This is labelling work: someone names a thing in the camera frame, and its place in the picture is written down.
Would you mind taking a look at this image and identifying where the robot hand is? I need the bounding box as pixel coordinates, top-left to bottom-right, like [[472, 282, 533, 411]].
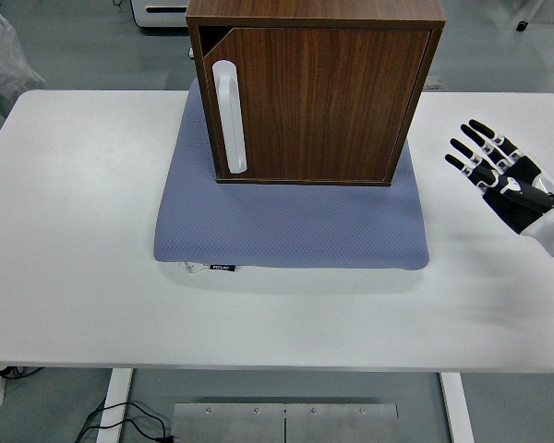
[[444, 118, 554, 264]]

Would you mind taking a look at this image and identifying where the brown wooden cabinet door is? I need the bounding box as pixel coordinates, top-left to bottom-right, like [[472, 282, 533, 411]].
[[202, 26, 433, 183]]

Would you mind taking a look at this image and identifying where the white door handle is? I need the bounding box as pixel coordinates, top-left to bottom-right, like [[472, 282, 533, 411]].
[[211, 59, 248, 175]]

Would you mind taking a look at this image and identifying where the brown wooden cabinet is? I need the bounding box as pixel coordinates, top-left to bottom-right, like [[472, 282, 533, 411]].
[[185, 0, 448, 187]]

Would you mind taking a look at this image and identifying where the white stand leg with caster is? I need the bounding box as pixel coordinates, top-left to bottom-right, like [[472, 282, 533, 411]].
[[515, 0, 547, 33]]

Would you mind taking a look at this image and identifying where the white table leg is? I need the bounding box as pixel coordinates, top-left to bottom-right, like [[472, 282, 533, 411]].
[[95, 368, 136, 443], [439, 371, 476, 443]]

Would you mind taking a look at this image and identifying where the blue-grey textured mat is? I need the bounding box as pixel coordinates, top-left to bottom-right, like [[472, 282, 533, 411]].
[[152, 77, 432, 272]]

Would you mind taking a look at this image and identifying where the grey metal plate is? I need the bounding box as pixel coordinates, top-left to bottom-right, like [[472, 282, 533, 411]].
[[171, 401, 286, 443], [283, 402, 400, 443]]

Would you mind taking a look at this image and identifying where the white floor appliance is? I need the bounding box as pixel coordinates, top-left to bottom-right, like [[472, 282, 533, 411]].
[[130, 0, 190, 35]]

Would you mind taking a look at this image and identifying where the person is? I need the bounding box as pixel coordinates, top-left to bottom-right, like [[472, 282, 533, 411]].
[[0, 0, 47, 153]]

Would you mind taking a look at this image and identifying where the black floor cable with plug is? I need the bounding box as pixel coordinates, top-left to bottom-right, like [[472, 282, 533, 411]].
[[73, 401, 179, 443]]

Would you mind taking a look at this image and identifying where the thin black cable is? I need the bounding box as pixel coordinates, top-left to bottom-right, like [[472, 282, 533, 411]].
[[0, 365, 43, 380]]

